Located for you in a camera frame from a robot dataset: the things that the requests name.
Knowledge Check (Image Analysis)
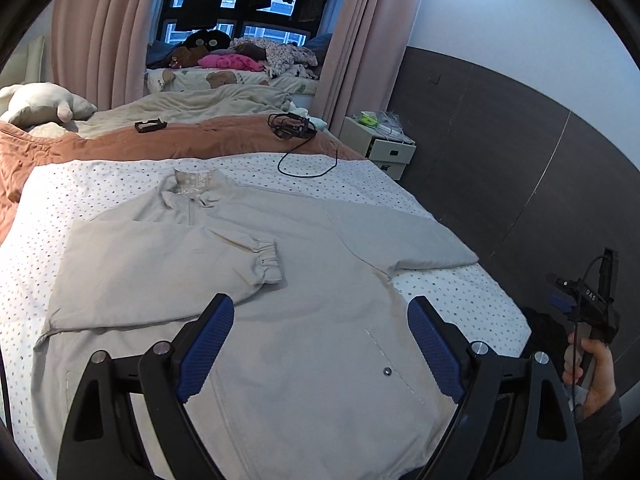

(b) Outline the brown blanket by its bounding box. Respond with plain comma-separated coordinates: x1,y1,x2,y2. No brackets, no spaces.
0,115,371,246

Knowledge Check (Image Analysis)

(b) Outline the person's right hand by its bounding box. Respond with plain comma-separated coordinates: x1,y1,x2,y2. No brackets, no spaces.
562,335,617,418

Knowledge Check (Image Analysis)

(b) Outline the dark cloth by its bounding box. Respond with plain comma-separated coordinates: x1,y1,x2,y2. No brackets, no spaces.
522,307,572,376

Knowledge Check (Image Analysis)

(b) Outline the white plush toy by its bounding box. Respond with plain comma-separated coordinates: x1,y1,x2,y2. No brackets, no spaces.
0,81,98,126

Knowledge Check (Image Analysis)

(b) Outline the white nightstand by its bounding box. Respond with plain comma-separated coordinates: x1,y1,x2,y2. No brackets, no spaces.
340,115,417,181

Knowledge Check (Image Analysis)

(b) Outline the floral clothes pile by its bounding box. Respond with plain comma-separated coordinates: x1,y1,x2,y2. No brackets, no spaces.
230,36,321,80

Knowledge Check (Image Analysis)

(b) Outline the black electronic device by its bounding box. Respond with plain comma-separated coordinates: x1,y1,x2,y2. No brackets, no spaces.
267,111,317,140

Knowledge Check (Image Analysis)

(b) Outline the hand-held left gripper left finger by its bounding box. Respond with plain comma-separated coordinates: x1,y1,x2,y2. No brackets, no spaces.
56,292,236,480

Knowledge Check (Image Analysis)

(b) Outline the pink cloth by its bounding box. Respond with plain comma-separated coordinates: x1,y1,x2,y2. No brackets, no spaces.
197,52,266,72

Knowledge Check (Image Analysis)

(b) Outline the beige green duvet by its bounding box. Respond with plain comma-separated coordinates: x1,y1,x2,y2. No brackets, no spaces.
30,84,331,140

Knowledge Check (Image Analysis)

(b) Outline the white floral bedsheet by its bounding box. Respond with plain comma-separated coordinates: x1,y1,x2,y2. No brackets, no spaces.
0,152,533,480

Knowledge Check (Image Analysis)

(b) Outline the white clutter on nightstand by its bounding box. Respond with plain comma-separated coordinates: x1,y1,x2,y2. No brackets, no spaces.
377,109,405,137

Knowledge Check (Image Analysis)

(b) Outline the person's right forearm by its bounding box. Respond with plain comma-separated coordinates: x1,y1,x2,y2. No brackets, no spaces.
574,389,624,466

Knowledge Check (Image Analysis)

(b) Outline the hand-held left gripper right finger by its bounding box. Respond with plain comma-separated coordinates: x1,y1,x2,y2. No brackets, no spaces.
407,296,586,480

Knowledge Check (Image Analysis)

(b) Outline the thin black cable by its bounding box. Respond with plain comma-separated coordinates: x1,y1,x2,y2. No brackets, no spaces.
277,137,341,178

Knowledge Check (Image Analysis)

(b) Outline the dark plush toy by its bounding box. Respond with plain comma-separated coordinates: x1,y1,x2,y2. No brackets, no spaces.
165,30,233,68

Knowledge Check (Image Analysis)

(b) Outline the window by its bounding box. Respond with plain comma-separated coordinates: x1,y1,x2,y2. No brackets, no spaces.
147,0,361,68

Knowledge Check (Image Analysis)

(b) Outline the beige jacket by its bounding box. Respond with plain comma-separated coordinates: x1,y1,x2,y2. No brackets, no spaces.
34,169,481,480

